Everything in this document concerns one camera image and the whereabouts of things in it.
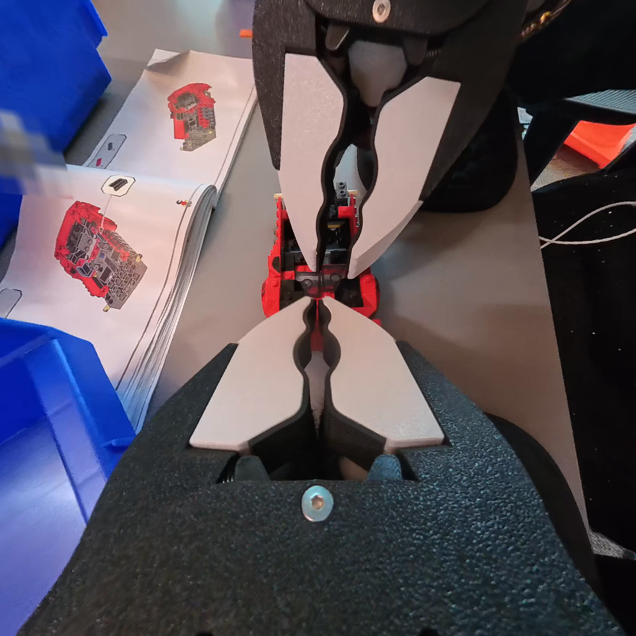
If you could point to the red toy brick car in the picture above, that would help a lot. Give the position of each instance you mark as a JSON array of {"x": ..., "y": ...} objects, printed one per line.
[{"x": 368, "y": 293}]

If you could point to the open instruction booklet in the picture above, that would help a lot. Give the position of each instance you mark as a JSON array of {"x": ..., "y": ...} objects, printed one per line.
[{"x": 149, "y": 208}]

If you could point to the black plastic frame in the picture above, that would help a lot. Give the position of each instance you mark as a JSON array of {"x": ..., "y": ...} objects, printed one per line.
[{"x": 546, "y": 129}]

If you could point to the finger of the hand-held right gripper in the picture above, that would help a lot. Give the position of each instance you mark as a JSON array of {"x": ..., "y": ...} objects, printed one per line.
[
  {"x": 412, "y": 149},
  {"x": 305, "y": 134}
]

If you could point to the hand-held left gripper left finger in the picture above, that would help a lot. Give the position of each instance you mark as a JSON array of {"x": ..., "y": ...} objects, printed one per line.
[{"x": 248, "y": 392}]

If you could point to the blue plastic bin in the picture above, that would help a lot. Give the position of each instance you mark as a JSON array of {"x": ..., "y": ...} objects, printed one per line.
[
  {"x": 49, "y": 59},
  {"x": 49, "y": 397}
]

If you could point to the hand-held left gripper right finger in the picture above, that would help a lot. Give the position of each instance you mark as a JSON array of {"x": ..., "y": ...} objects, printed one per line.
[{"x": 382, "y": 392}]

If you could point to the orange plastic object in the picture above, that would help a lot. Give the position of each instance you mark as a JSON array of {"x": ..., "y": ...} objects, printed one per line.
[{"x": 596, "y": 141}]

